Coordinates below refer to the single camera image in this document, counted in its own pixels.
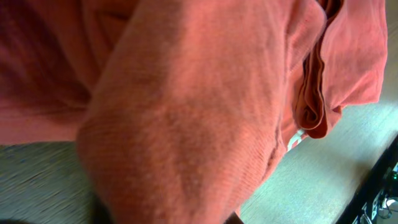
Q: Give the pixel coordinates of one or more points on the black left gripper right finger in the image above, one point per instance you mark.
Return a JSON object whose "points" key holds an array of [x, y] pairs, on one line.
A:
{"points": [[233, 219]]}

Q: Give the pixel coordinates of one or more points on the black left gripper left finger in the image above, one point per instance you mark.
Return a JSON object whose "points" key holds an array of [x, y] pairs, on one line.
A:
{"points": [[99, 213]]}

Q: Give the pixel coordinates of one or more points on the red orange t-shirt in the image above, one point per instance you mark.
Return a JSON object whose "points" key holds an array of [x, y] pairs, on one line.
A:
{"points": [[181, 109]]}

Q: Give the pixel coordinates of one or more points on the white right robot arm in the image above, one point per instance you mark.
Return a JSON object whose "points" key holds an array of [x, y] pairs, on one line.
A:
{"points": [[376, 198]]}

